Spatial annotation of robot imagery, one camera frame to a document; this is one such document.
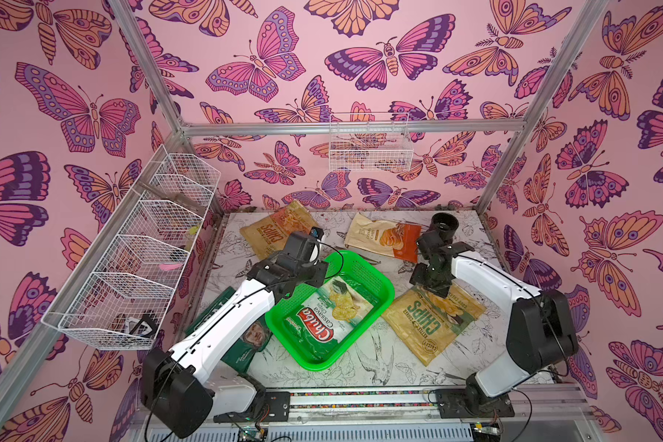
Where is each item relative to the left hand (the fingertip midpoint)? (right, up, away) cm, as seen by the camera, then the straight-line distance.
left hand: (323, 263), depth 80 cm
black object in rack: (-39, -13, -17) cm, 45 cm away
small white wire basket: (+16, +40, +17) cm, 47 cm away
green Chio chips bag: (0, -19, +7) cm, 20 cm away
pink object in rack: (-40, 0, -7) cm, 41 cm away
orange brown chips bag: (-23, +9, +33) cm, 41 cm away
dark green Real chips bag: (-23, -24, +5) cm, 34 cm away
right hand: (+30, -8, +9) cm, 33 cm away
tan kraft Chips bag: (+33, -20, +8) cm, 39 cm away
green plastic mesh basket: (+9, -3, +17) cm, 19 cm away
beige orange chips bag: (+28, +6, +30) cm, 41 cm away
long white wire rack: (-47, -6, -15) cm, 49 cm away
